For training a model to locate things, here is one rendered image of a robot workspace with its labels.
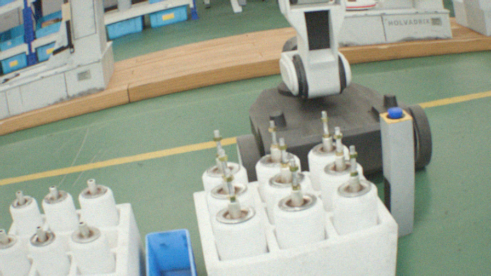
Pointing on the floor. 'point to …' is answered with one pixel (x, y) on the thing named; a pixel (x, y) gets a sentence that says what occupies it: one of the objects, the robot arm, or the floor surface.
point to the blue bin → (170, 254)
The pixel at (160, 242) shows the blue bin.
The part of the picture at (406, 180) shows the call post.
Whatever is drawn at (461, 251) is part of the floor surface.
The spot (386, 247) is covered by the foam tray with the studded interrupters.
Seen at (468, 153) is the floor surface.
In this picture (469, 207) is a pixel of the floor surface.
